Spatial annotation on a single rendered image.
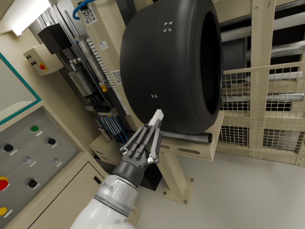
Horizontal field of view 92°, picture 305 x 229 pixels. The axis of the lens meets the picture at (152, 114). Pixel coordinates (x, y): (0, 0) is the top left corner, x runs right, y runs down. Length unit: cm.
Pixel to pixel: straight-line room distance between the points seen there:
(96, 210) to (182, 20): 49
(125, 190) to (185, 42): 40
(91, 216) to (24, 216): 65
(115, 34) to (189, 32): 39
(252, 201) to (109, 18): 156
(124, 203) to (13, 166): 67
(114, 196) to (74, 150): 70
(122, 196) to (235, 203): 127
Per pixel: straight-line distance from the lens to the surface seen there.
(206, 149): 72
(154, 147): 39
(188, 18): 49
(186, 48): 45
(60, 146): 98
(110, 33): 75
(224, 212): 151
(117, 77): 82
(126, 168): 37
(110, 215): 36
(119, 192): 36
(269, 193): 162
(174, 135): 75
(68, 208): 107
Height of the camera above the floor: 141
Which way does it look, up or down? 32 degrees down
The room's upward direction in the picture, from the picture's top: 23 degrees counter-clockwise
